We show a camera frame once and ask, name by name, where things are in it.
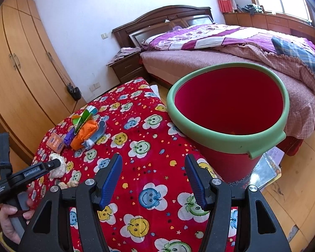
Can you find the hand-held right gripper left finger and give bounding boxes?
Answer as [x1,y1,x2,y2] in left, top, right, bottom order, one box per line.
[17,154,123,252]

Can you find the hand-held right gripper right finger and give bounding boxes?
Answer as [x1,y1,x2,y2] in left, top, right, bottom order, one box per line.
[184,154,292,252]

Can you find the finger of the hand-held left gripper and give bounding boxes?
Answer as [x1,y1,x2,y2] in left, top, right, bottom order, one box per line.
[41,160,61,174]

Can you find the small orange box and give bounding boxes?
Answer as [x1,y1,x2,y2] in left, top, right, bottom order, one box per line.
[47,133,64,153]

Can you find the orange waffle cloth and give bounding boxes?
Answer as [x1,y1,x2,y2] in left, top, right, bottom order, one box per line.
[70,119,99,150]

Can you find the red bucket with green rim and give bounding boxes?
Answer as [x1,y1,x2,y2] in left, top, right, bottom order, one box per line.
[167,62,290,183]

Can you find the person's left hand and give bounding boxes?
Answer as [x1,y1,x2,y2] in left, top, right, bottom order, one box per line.
[0,197,35,244]

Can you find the white crumpled tissue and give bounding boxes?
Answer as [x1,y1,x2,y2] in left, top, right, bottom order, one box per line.
[49,154,67,180]

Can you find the beige crumpled scrap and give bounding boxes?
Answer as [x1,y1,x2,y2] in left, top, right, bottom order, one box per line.
[59,180,79,189]

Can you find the red smiley flower blanket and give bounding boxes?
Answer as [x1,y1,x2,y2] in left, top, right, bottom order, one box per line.
[26,77,239,252]

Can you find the grey-blue plastic piece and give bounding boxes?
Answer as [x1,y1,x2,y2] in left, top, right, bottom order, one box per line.
[83,121,107,150]

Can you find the green snack wrapper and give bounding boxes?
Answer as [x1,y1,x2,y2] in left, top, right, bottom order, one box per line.
[71,106,99,132]

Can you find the stack of magazines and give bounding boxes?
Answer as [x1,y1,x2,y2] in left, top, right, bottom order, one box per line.
[252,146,283,187]

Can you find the black charger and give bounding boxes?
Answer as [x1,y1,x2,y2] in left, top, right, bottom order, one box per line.
[67,83,82,101]

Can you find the light wooden wardrobe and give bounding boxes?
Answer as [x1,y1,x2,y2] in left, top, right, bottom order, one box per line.
[0,0,87,163]

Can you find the dark wooden nightstand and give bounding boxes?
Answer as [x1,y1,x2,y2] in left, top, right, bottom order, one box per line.
[110,51,145,85]

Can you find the bed with pink sheet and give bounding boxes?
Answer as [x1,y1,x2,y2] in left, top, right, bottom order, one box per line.
[140,49,315,158]

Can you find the pink patterned cloth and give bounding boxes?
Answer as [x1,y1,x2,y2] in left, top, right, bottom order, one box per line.
[106,47,142,66]

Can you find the pink ruffled checked blanket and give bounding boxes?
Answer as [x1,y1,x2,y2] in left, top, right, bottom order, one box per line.
[220,42,315,97]

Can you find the purple floral quilt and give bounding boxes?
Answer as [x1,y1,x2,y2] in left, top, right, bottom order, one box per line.
[142,24,315,53]

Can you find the blue plaid cloth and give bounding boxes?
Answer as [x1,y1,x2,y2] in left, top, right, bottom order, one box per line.
[272,37,315,82]

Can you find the dark wooden headboard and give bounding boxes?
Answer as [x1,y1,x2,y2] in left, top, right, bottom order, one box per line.
[112,5,214,50]

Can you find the wooden window cabinet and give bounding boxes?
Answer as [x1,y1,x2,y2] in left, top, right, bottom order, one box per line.
[223,12,315,48]

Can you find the pile of dark clothes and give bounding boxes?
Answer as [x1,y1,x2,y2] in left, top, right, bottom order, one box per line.
[236,3,264,14]

